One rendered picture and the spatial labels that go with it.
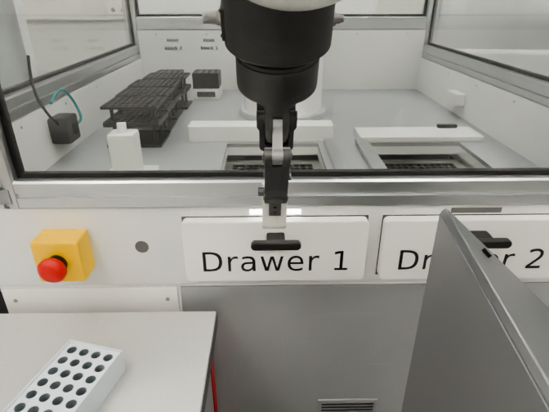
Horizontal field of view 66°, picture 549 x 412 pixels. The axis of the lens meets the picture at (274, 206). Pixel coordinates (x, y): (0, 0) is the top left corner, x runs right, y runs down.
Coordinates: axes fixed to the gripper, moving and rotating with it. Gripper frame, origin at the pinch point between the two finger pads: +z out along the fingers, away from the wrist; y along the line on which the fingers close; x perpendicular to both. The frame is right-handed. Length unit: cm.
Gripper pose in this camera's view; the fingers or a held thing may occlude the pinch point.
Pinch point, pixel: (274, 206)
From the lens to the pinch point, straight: 52.1
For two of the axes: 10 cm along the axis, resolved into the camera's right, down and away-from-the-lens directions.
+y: 0.2, 7.3, -6.8
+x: 10.0, 0.0, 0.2
